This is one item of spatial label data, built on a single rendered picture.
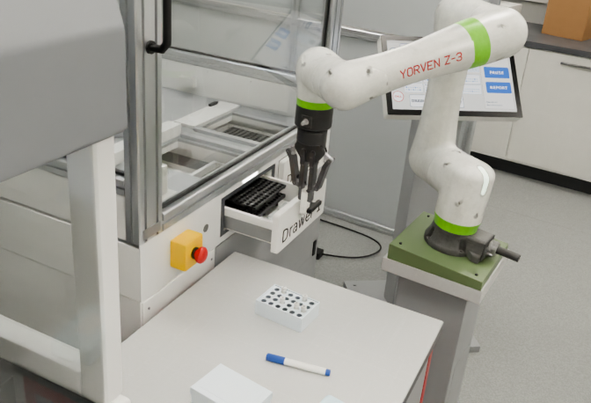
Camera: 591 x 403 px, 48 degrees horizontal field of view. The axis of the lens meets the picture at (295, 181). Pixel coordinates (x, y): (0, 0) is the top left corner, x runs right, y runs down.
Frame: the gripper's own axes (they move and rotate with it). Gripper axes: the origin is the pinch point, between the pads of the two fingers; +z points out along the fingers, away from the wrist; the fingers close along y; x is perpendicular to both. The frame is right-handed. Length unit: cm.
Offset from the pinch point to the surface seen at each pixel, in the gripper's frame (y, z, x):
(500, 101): 29, -8, 103
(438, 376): 40, 51, 15
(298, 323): 14.0, 14.7, -29.5
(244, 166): -18.2, -5.1, -1.1
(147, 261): -18.4, 3.8, -41.6
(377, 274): -12, 93, 125
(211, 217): -18.4, 3.9, -15.9
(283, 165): -16.8, 1.5, 20.1
